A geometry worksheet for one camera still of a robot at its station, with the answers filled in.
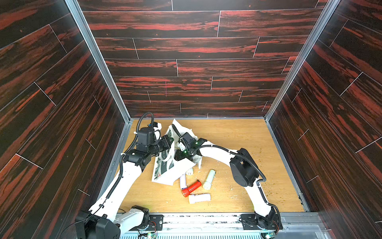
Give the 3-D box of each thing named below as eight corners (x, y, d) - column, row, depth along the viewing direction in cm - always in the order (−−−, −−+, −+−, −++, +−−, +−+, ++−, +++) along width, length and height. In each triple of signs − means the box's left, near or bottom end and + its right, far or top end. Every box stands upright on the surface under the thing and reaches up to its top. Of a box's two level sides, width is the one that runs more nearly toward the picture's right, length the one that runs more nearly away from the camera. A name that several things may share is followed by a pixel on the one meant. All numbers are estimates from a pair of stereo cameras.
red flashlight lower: (184, 198, 83) (184, 196, 81) (180, 191, 85) (180, 190, 83) (202, 186, 87) (202, 184, 85) (198, 180, 89) (198, 178, 87)
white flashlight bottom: (188, 203, 81) (188, 202, 80) (188, 195, 84) (188, 193, 82) (210, 203, 81) (211, 202, 80) (210, 195, 84) (210, 193, 82)
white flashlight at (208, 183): (202, 187, 87) (202, 186, 85) (210, 170, 94) (210, 168, 92) (209, 190, 85) (209, 189, 83) (216, 172, 93) (216, 171, 91)
